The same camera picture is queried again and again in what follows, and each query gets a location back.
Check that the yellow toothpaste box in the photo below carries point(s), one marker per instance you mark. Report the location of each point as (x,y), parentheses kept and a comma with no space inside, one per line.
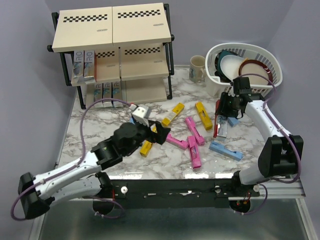
(145,148)
(172,114)
(203,115)

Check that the red rimmed plate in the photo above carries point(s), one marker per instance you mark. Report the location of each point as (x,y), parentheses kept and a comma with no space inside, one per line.
(251,66)

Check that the metallic blue toothpaste box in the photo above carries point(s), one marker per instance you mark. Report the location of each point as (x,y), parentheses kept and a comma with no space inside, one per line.
(98,94)
(117,94)
(107,94)

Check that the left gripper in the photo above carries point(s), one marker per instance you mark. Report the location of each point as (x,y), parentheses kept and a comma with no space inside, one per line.
(158,137)

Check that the red metallic toothpaste box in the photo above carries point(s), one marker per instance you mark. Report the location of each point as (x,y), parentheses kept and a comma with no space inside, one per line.
(78,68)

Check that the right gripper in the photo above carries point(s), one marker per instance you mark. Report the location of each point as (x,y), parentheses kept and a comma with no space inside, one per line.
(222,107)

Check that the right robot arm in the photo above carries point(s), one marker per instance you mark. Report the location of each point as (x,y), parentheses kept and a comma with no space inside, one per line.
(280,158)

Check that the silver foil toothpaste box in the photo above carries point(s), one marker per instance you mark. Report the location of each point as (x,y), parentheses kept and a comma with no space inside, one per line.
(89,72)

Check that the pink toothpaste box diagonal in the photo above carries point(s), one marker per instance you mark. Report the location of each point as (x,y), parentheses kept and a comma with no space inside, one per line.
(194,152)

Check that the light blue box far right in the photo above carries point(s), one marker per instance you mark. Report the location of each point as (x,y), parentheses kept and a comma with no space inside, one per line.
(233,121)

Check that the cream ceramic mug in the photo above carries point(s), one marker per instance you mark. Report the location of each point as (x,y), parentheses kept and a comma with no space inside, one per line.
(197,71)

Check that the dark teal bowl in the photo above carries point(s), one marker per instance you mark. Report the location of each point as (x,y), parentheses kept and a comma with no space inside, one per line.
(222,54)

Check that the light blue toothpaste box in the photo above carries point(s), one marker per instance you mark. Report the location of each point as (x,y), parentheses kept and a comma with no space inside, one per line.
(132,120)

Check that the beige three-tier shelf rack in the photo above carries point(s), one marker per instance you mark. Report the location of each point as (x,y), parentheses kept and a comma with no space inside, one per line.
(132,44)

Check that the yellow toothpaste box lower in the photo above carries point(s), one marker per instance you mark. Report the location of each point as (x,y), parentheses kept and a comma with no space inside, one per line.
(145,148)

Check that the yellow toothpaste box right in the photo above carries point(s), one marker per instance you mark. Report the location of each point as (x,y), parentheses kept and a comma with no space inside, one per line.
(203,115)

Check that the yellow toothpaste box middle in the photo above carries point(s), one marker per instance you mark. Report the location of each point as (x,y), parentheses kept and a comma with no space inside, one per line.
(172,114)

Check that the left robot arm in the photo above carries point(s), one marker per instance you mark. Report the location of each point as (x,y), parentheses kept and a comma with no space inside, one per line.
(35,192)

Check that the pink toothpaste box long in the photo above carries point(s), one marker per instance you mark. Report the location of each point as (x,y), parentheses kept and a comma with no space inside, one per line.
(181,144)

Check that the white plastic dish basket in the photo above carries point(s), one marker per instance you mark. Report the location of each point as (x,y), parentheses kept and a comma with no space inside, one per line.
(217,83)

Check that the white plate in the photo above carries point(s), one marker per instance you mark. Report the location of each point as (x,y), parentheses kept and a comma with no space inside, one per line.
(230,66)

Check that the black base bar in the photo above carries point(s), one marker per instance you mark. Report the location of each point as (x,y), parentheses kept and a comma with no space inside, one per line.
(173,193)

